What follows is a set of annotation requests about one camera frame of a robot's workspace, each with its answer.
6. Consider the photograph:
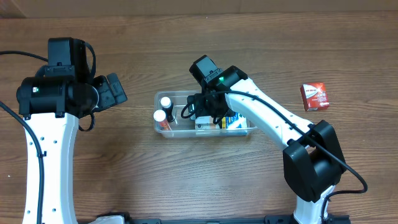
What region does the orange tube white cap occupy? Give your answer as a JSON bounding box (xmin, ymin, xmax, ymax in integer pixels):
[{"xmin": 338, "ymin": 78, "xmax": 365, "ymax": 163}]
[{"xmin": 153, "ymin": 110, "xmax": 171, "ymax": 131}]

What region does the dark bottle white cap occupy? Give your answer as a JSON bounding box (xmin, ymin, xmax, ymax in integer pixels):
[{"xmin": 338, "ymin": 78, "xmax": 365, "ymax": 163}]
[{"xmin": 160, "ymin": 96, "xmax": 175, "ymax": 123}]

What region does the white plaster box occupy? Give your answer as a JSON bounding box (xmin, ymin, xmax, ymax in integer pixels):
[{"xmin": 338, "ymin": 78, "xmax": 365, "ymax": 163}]
[{"xmin": 195, "ymin": 116, "xmax": 220, "ymax": 130}]

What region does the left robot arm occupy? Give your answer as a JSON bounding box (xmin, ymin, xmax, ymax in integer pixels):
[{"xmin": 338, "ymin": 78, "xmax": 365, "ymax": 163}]
[{"xmin": 16, "ymin": 37, "xmax": 127, "ymax": 223}]

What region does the clear plastic container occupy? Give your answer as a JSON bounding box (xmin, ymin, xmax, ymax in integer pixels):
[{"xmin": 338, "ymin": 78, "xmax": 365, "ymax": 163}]
[{"xmin": 154, "ymin": 90, "xmax": 257, "ymax": 138}]

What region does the red small box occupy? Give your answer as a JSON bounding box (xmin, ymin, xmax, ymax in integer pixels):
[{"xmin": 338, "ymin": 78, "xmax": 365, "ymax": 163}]
[{"xmin": 300, "ymin": 82, "xmax": 330, "ymax": 111}]

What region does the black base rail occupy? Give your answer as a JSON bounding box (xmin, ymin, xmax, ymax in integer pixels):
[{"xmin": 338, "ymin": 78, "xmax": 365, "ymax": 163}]
[{"xmin": 96, "ymin": 212, "xmax": 352, "ymax": 224}]

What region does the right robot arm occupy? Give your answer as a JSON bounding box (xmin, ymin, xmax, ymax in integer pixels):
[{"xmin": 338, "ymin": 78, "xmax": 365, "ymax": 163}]
[{"xmin": 186, "ymin": 55, "xmax": 350, "ymax": 223}]

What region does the blue VapoDrops box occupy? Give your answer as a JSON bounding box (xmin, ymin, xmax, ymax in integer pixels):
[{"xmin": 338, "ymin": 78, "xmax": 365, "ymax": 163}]
[{"xmin": 221, "ymin": 113, "xmax": 248, "ymax": 130}]

